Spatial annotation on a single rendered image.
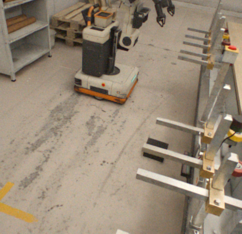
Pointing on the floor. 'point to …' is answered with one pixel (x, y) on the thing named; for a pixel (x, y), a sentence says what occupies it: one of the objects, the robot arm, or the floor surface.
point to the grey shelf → (13, 55)
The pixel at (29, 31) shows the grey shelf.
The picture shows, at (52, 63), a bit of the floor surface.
